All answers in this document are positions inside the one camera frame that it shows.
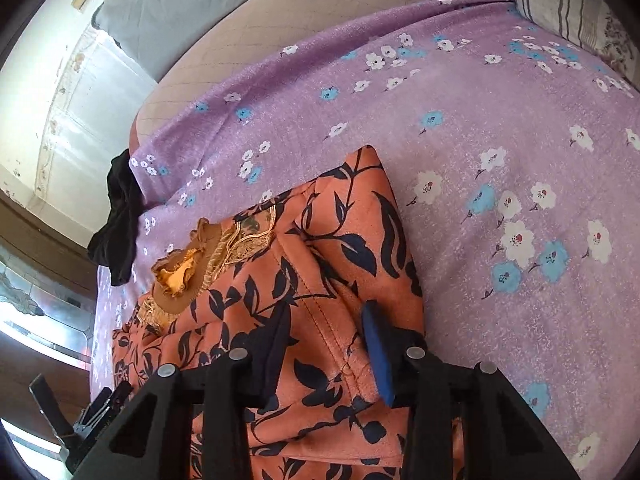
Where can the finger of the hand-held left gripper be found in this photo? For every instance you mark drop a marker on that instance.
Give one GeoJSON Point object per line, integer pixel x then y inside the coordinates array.
{"type": "Point", "coordinates": [49, 407]}
{"type": "Point", "coordinates": [107, 402]}

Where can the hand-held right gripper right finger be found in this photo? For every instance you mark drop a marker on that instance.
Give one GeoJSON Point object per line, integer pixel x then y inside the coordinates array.
{"type": "Point", "coordinates": [376, 355]}

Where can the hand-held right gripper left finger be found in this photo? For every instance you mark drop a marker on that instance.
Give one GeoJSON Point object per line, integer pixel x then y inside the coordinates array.
{"type": "Point", "coordinates": [278, 347]}

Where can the orange floral garment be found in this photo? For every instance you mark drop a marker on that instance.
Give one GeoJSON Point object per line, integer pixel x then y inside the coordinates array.
{"type": "Point", "coordinates": [320, 280]}

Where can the wooden door with glass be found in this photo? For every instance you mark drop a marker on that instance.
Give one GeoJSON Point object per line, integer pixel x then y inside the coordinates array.
{"type": "Point", "coordinates": [35, 255]}

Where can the black cloth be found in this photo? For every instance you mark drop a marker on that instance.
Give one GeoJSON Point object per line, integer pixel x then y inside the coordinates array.
{"type": "Point", "coordinates": [120, 230]}

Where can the purple floral bedsheet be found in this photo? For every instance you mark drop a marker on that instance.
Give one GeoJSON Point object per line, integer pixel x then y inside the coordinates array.
{"type": "Point", "coordinates": [450, 125]}

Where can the pink mattress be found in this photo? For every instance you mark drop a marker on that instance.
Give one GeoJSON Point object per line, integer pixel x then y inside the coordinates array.
{"type": "Point", "coordinates": [280, 25]}

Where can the grey pillow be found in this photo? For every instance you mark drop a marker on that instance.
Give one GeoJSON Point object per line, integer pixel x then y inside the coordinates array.
{"type": "Point", "coordinates": [170, 5]}

